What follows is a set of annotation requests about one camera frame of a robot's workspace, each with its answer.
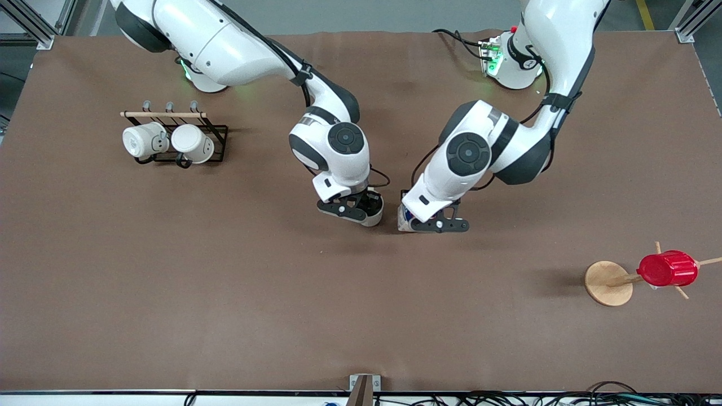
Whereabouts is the grey ceramic mug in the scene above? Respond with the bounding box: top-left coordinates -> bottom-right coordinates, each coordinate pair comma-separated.
359,194 -> 385,228

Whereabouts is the blue white milk carton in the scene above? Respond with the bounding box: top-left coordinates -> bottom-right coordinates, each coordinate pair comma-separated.
397,204 -> 422,233

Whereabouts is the wooden cup tree stand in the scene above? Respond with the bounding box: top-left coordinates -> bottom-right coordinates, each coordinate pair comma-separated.
584,241 -> 722,307

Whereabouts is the red plastic cup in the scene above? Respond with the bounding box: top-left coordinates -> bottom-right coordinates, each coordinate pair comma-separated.
637,250 -> 699,288

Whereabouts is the plain white mug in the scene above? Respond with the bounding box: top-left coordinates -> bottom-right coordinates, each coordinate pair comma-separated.
170,123 -> 215,165

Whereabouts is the white mug with round print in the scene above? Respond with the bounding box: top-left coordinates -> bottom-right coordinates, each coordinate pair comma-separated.
122,121 -> 170,160

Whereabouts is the black wire mug rack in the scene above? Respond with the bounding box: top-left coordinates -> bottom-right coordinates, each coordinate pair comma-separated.
120,100 -> 229,169

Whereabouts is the black base power cable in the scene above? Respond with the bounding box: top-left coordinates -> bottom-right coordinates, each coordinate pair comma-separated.
432,28 -> 492,61

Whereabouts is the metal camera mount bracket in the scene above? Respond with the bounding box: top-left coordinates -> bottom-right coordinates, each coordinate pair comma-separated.
345,373 -> 382,406

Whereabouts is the black cable tangle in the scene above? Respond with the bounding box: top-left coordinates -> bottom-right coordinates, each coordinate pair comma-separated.
448,381 -> 722,406

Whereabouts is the aluminium frame profile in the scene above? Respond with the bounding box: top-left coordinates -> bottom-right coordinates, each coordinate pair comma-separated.
668,0 -> 722,44
0,0 -> 77,51

